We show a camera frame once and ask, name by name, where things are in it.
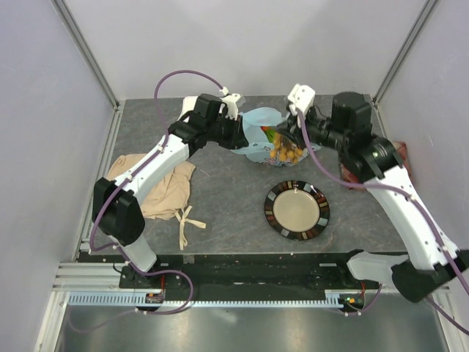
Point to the yellow fake berry bunch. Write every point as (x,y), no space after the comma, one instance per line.
(285,150)

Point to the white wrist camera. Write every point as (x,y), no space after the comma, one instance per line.
(231,102)
(301,98)

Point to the light blue plastic bag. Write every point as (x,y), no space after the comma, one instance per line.
(259,147)

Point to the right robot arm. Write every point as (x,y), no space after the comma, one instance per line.
(432,259)

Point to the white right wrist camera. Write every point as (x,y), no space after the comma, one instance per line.
(301,98)

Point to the aluminium frame rail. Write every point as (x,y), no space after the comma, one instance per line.
(86,277)

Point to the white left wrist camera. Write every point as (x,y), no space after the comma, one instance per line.
(231,102)

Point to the white folded cloth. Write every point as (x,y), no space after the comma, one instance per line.
(188,104)

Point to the red plaid cloth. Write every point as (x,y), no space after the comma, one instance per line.
(347,176)

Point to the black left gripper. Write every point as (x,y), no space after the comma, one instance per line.
(238,139)

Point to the dark rimmed beige plate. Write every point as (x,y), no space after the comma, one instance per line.
(297,210)

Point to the beige crumpled cloth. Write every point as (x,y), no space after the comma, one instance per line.
(169,199)

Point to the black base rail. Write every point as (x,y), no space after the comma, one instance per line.
(316,271)

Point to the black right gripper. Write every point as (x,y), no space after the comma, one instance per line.
(291,128)

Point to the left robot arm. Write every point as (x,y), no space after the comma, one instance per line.
(116,208)

